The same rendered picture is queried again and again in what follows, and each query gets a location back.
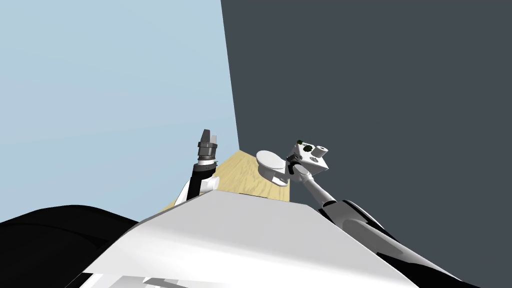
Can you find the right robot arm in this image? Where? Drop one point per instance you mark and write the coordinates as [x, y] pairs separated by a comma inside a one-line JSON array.
[[372, 234]]

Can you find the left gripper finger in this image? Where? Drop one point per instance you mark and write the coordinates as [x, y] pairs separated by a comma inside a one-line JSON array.
[[214, 139], [206, 136]]

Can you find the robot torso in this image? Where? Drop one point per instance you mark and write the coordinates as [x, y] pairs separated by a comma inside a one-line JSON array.
[[248, 240]]

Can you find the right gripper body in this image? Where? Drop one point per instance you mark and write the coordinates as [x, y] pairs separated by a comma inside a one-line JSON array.
[[290, 168]]

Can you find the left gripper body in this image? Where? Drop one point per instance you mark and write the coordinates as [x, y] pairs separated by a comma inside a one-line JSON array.
[[207, 150]]

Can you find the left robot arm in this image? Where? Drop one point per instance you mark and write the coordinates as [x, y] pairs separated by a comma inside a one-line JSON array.
[[48, 248]]

